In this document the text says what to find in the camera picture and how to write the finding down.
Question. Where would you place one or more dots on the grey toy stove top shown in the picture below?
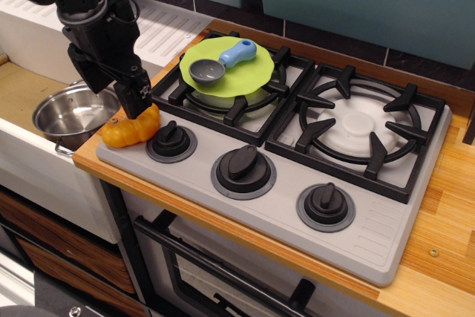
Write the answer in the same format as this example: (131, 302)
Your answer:
(371, 247)

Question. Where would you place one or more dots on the black right burner grate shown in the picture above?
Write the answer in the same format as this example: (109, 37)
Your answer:
(375, 135)

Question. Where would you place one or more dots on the toy oven door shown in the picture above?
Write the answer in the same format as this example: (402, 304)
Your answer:
(215, 289)

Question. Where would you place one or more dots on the black right stove knob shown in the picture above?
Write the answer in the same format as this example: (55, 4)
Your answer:
(326, 208)

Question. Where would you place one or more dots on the black middle stove knob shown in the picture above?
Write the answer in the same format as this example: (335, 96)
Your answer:
(243, 174)

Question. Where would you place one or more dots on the stainless steel pot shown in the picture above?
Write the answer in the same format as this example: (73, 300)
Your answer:
(69, 117)

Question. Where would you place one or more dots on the wooden drawer fronts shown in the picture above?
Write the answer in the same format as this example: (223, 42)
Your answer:
(70, 254)

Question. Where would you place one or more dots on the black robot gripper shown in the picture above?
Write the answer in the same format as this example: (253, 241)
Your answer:
(102, 35)

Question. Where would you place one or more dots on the lime green plastic plate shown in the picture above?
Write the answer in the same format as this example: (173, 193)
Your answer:
(244, 78)

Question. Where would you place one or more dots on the black left burner grate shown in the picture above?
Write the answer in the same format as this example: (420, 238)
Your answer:
(248, 118)

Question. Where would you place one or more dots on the black left stove knob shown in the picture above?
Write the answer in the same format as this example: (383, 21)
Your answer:
(172, 143)

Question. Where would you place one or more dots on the black burner grate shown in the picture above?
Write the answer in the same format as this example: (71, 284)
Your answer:
(248, 118)
(375, 135)

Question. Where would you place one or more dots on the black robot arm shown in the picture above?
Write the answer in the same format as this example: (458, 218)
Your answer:
(102, 36)

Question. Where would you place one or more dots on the grey spoon with blue handle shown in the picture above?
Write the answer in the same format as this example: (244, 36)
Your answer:
(209, 72)

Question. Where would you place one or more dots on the black oven door handle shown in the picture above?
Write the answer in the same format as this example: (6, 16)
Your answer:
(293, 307)

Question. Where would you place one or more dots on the black stove knob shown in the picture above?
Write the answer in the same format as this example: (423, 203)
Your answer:
(326, 208)
(243, 174)
(172, 143)

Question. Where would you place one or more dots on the orange plastic croissant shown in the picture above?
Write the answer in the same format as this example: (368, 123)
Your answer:
(119, 133)

